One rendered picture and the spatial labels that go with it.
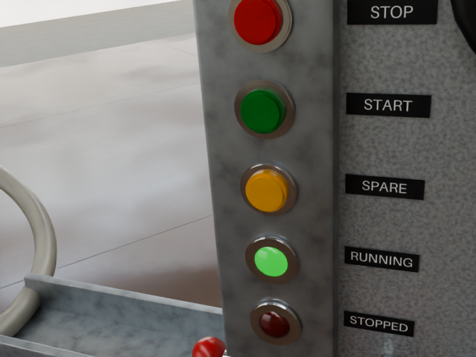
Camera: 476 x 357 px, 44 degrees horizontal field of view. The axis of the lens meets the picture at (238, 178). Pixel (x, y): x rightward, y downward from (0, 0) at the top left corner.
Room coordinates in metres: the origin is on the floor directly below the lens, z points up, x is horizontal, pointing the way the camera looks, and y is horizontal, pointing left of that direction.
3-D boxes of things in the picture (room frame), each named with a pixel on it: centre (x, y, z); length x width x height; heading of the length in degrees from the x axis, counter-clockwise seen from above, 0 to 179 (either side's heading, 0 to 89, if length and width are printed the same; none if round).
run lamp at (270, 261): (0.32, -0.02, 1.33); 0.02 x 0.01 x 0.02; 69
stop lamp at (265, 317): (0.32, -0.02, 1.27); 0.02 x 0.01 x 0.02; 69
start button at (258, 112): (0.32, -0.02, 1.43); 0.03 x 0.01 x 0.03; 69
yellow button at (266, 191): (0.32, -0.02, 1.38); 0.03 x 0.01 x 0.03; 69
